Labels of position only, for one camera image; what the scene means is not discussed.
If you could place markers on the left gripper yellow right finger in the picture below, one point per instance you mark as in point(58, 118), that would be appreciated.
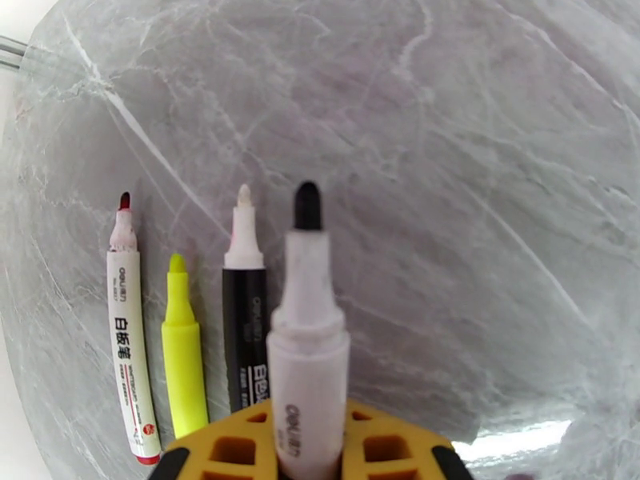
point(395, 448)

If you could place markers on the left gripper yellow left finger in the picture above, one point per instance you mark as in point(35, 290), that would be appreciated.
point(225, 448)

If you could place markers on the yellow highlighter pen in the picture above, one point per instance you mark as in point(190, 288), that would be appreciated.
point(182, 353)

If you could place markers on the black barrel marker white tip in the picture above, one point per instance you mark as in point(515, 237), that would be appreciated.
point(245, 313)

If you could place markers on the white marker red tip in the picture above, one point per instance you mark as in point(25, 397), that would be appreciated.
point(127, 343)

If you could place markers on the left aluminium frame post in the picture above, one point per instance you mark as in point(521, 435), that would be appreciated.
point(10, 46)

